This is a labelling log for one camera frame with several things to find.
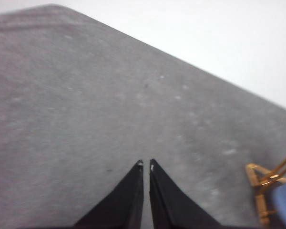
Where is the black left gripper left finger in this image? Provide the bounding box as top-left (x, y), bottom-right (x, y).
top-left (72, 159), bottom-right (144, 229)

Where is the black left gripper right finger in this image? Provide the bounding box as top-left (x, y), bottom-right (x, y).
top-left (149, 158), bottom-right (224, 229)

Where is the blue ribbed plastic cup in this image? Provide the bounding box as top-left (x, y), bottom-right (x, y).
top-left (271, 176), bottom-right (286, 229)

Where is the gold wire cup holder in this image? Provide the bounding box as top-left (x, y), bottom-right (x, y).
top-left (245, 149), bottom-right (286, 225)

